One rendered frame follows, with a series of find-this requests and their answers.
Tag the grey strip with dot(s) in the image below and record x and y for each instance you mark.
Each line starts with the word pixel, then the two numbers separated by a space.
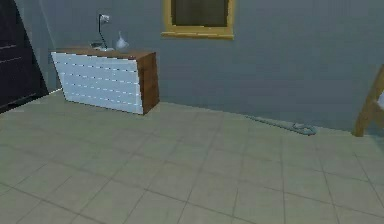
pixel 293 126

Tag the yellow framed window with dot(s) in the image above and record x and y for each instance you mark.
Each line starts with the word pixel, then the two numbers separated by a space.
pixel 199 16

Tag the white and brown dresser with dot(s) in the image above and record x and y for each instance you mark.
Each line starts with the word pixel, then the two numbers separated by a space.
pixel 100 80

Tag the clear glass vase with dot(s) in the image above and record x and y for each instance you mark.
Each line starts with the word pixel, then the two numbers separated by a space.
pixel 121 42

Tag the black desk lamp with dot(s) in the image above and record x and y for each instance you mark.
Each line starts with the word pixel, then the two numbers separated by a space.
pixel 101 31

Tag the dark tall cupboard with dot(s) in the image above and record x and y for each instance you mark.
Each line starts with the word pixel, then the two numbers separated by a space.
pixel 16 56

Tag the wooden bed frame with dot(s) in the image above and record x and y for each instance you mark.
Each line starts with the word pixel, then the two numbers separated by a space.
pixel 368 106

